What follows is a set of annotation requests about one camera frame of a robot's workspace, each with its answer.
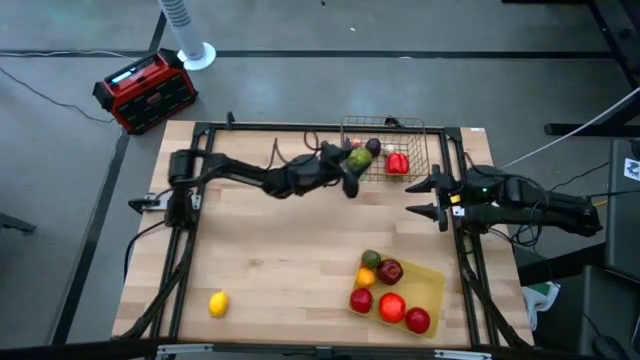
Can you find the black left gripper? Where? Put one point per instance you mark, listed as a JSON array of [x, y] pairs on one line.
[[331, 165]]

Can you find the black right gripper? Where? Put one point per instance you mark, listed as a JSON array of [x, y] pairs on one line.
[[460, 195]]

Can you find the green bell pepper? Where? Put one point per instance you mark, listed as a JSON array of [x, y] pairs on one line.
[[360, 160]]

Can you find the small red fruit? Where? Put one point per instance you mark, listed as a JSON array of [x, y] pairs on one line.
[[356, 142]]

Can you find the dark purple onion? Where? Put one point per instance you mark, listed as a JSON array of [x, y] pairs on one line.
[[373, 146]]

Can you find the red bell pepper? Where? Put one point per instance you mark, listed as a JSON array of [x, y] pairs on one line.
[[397, 163]]

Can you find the dark red apple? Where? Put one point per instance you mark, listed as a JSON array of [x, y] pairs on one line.
[[390, 271]]

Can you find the green avocado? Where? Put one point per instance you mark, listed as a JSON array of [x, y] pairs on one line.
[[371, 259]]

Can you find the yellow orange citrus fruit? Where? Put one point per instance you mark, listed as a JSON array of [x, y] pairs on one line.
[[365, 276]]

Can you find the orange persimmon green calyx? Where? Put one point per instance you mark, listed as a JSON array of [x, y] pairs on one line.
[[392, 307]]

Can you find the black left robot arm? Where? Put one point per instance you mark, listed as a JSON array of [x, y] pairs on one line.
[[240, 172]]

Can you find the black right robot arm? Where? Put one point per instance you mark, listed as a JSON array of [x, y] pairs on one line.
[[540, 200]]

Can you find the yellow plastic bin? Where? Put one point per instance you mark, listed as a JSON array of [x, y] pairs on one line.
[[430, 287]]

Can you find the green white bag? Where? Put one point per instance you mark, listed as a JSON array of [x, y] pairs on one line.
[[540, 295]]

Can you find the black desk stand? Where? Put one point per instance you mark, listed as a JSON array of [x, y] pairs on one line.
[[590, 130]]

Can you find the yellow lemon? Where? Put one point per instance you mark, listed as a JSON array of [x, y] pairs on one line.
[[218, 303]]

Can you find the dark grey cabinet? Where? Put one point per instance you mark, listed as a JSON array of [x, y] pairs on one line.
[[622, 225]]

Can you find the white printed label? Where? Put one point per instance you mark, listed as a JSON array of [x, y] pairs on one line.
[[632, 169]]

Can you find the red black portable box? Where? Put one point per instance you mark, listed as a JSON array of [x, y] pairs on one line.
[[150, 92]]

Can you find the dark grey desk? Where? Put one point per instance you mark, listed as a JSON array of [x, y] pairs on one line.
[[610, 310]]

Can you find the black computer mouse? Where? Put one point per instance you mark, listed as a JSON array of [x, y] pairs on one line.
[[610, 347]]

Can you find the black furniture foot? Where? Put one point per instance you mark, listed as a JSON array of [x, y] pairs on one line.
[[17, 223]]

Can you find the silver arm base bracket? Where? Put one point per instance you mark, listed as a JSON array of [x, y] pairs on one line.
[[150, 203], [458, 211]]

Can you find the black aluminium table frame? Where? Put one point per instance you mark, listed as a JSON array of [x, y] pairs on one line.
[[250, 126]]

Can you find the silver camera mount bracket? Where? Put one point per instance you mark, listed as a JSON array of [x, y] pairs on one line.
[[462, 355], [185, 348]]

